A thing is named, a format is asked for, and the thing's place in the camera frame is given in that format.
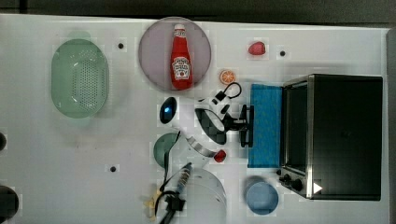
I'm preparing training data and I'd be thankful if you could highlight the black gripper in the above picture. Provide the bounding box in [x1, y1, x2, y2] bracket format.
[222, 114, 243, 133]

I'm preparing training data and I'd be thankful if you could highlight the black toaster oven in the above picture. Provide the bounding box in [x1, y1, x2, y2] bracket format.
[277, 74, 383, 201]

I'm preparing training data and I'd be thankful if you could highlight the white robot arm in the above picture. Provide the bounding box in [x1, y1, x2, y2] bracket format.
[158, 91, 247, 224]

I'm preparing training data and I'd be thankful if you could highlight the small red strawberry toy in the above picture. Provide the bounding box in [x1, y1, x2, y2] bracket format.
[214, 149, 227, 162]

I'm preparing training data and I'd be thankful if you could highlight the orange slice toy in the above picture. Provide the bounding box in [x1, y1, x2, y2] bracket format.
[219, 70, 236, 85]

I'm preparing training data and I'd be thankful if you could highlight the red plush ketchup bottle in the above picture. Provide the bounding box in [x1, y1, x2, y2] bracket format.
[170, 24, 193, 91]

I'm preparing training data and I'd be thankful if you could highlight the green metal cup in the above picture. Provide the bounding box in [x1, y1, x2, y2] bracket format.
[153, 133, 178, 168]

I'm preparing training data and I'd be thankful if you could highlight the large red strawberry toy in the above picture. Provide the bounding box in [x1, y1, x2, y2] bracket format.
[247, 41, 266, 56]

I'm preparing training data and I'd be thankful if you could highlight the blue bowl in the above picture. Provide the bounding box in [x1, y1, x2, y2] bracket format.
[245, 181, 279, 216]

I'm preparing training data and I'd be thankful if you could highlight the grey round plate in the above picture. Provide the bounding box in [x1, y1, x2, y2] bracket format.
[138, 18, 211, 91]

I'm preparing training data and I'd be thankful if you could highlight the yellow banana peel toy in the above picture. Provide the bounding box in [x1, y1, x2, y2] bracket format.
[144, 189, 163, 221]

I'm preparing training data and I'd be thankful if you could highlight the green colander basket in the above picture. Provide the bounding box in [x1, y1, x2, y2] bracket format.
[50, 39, 109, 119]

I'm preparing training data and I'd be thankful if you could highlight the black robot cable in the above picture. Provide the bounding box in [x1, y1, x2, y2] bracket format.
[216, 81, 243, 102]

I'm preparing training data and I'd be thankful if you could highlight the black cylinder table mount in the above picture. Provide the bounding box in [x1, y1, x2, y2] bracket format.
[0, 186, 20, 223]

